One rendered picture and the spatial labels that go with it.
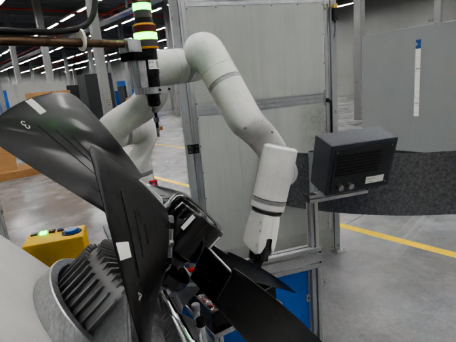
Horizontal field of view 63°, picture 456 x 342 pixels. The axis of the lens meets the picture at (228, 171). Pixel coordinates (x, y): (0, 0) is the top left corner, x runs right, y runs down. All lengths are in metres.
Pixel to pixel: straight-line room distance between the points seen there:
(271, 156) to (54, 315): 0.53
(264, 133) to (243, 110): 0.09
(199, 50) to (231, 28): 1.73
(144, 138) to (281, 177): 0.68
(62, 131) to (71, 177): 0.09
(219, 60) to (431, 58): 5.98
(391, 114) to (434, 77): 0.89
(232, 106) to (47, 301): 0.56
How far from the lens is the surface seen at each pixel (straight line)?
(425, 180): 2.56
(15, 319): 0.65
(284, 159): 0.87
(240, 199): 2.80
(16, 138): 0.66
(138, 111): 1.25
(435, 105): 6.79
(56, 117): 0.72
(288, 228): 3.03
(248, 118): 0.90
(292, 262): 1.36
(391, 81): 7.04
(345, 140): 1.30
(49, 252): 1.16
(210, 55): 0.95
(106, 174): 0.41
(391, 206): 2.56
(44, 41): 0.64
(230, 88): 0.92
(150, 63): 0.74
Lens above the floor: 1.46
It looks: 13 degrees down
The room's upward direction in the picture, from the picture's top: 5 degrees counter-clockwise
